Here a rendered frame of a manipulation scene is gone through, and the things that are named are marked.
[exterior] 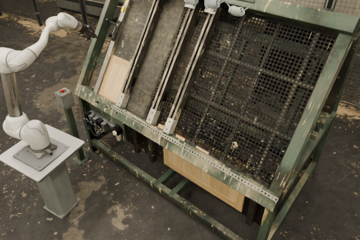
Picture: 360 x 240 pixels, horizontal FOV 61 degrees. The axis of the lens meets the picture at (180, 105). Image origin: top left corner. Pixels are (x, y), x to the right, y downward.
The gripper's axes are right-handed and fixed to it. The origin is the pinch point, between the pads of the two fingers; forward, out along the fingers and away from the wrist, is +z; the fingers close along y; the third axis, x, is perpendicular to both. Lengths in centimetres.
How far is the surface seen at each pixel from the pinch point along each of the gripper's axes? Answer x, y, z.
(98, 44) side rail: -11.5, 8.1, 19.4
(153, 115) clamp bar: 94, 12, 16
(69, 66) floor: -183, 112, 159
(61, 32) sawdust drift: -326, 106, 216
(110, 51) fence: 11.2, 2.9, 15.9
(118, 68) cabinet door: 28.8, 8.8, 19.6
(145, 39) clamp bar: 41, -29, 10
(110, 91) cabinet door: 36, 31, 23
